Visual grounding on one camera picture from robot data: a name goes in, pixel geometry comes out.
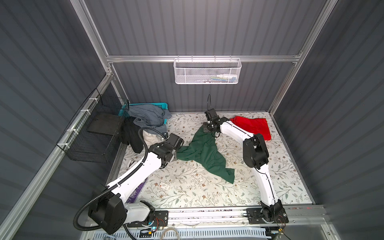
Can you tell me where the green t-shirt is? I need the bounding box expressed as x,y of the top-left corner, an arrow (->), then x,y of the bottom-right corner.
177,126 -> 235,184

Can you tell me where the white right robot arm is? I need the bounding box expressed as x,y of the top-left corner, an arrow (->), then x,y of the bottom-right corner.
205,108 -> 289,224

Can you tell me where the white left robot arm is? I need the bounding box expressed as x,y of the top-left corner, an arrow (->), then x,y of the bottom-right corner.
88,134 -> 184,235

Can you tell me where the white t-shirt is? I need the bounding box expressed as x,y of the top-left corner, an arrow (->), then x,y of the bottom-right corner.
143,130 -> 164,148

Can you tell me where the small white card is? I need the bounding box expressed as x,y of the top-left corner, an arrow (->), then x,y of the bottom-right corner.
159,182 -> 171,191

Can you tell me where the black t-shirt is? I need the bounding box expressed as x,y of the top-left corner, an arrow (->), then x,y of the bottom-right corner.
119,117 -> 144,154

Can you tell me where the grey t-shirt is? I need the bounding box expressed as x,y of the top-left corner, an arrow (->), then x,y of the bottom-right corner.
128,104 -> 172,134

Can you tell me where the folded red t-shirt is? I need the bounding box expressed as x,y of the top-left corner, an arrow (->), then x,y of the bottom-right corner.
230,116 -> 272,141

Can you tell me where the purple booklet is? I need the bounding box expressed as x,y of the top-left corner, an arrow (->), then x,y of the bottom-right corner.
126,178 -> 148,204

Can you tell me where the teal plastic laundry basket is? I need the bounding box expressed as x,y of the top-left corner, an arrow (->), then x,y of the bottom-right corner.
118,103 -> 172,126

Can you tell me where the black corrugated cable conduit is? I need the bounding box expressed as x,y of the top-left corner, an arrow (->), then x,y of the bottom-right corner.
72,127 -> 169,232

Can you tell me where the white wire mesh basket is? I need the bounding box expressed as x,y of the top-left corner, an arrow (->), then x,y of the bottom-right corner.
173,57 -> 242,85

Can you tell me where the black wire mesh basket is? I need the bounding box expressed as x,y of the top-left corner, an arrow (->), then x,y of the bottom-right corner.
57,90 -> 130,164

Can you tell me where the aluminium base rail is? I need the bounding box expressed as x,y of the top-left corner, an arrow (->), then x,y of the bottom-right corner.
86,204 -> 328,229

